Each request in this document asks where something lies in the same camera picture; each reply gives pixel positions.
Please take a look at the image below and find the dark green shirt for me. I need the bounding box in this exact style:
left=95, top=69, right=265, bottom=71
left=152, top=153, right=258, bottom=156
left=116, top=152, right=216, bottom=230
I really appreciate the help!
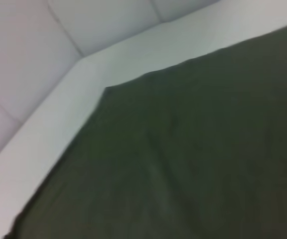
left=2, top=16, right=287, bottom=239

